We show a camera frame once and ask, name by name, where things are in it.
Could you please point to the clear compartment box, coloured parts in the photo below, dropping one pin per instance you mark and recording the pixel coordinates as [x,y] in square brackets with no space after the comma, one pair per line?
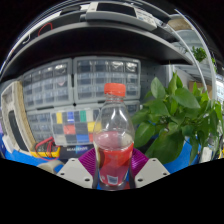
[73,126]

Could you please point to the small green plant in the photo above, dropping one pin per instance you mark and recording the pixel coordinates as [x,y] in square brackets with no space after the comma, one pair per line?
[199,54]

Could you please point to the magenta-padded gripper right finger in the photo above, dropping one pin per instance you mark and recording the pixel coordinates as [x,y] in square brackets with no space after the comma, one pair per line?
[151,171]

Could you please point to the white perforated tray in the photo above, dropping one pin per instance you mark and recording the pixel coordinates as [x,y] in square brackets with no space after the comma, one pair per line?
[20,100]

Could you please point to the small dark printed box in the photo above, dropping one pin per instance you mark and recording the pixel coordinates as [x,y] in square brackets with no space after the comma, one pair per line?
[73,151]

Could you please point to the yellow multimeter with leads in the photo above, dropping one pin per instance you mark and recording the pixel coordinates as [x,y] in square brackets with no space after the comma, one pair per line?
[45,151]

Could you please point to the black hard case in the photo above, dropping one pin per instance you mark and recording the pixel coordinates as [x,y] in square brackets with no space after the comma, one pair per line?
[16,130]

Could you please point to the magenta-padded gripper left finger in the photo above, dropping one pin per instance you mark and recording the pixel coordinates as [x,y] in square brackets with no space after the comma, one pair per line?
[76,171]

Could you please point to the small white adapter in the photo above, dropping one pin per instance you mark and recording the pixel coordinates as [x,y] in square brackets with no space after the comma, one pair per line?
[206,155]

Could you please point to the green potted plant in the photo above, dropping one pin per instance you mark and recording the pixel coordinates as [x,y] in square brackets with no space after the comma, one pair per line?
[173,120]

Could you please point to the red-capped clear drink bottle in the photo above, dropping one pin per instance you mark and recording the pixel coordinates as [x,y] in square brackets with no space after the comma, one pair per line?
[113,156]

